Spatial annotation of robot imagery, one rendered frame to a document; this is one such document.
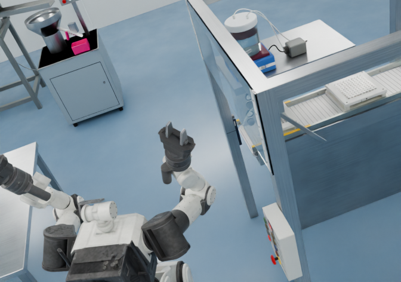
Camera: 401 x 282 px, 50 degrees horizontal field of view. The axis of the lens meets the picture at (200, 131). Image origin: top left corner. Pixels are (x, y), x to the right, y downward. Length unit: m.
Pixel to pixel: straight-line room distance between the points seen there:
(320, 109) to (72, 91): 2.77
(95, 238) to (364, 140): 1.71
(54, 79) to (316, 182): 2.82
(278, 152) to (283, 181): 0.13
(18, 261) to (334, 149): 1.80
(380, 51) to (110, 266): 1.10
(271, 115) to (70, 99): 3.45
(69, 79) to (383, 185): 3.04
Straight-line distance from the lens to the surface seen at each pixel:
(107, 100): 4.63
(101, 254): 1.56
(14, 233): 2.52
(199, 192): 1.73
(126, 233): 1.57
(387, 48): 1.45
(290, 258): 1.69
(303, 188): 2.72
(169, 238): 1.52
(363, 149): 2.75
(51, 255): 1.73
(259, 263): 2.88
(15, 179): 1.69
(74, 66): 4.46
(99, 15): 7.13
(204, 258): 2.98
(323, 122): 2.41
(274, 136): 1.42
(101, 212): 1.54
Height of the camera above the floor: 2.34
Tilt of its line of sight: 36 degrees down
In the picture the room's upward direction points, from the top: 18 degrees counter-clockwise
